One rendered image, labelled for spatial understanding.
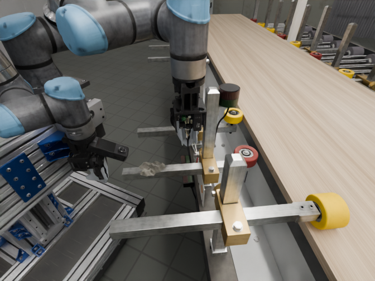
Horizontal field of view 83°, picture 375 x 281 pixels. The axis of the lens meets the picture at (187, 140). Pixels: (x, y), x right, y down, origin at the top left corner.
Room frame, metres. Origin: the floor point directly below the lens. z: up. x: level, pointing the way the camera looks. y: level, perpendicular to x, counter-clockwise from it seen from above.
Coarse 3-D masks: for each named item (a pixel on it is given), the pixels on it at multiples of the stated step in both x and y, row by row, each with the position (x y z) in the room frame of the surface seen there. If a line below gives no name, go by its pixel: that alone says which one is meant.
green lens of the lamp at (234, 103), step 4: (220, 100) 0.53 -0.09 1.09; (224, 100) 0.52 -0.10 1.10; (228, 100) 0.52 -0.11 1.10; (232, 100) 0.52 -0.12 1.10; (236, 100) 0.52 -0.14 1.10; (220, 104) 0.53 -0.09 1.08; (224, 104) 0.52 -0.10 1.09; (228, 104) 0.52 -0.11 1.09; (232, 104) 0.52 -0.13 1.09; (236, 104) 0.53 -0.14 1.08
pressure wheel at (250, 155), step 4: (236, 148) 0.53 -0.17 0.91; (240, 148) 0.53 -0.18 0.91; (244, 148) 0.54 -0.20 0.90; (248, 148) 0.54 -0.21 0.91; (252, 148) 0.53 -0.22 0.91; (236, 152) 0.52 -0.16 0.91; (240, 152) 0.52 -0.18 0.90; (244, 152) 0.51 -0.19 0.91; (248, 152) 0.52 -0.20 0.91; (252, 152) 0.52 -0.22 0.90; (256, 152) 0.52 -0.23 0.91; (244, 156) 0.50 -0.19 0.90; (248, 156) 0.50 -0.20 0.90; (252, 156) 0.50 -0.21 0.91; (256, 156) 0.50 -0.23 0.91; (248, 160) 0.48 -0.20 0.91; (252, 160) 0.48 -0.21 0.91; (256, 160) 0.49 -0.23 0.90; (248, 164) 0.48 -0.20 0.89; (252, 164) 0.48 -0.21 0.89
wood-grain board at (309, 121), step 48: (240, 48) 1.70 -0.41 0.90; (288, 48) 1.70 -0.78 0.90; (240, 96) 0.92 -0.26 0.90; (288, 96) 0.92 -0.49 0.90; (336, 96) 0.92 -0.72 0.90; (288, 144) 0.56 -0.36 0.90; (336, 144) 0.56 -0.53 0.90; (288, 192) 0.36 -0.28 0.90; (336, 192) 0.36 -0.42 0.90; (336, 240) 0.23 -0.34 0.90
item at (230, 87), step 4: (224, 84) 0.57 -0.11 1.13; (228, 84) 0.57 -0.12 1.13; (232, 84) 0.57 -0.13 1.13; (220, 88) 0.54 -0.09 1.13; (224, 88) 0.54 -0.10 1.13; (228, 88) 0.54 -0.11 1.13; (232, 88) 0.54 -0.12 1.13; (236, 88) 0.54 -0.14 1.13; (228, 108) 0.55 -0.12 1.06; (224, 116) 0.55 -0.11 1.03; (220, 120) 0.55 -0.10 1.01; (216, 128) 0.55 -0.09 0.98; (216, 132) 0.55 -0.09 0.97
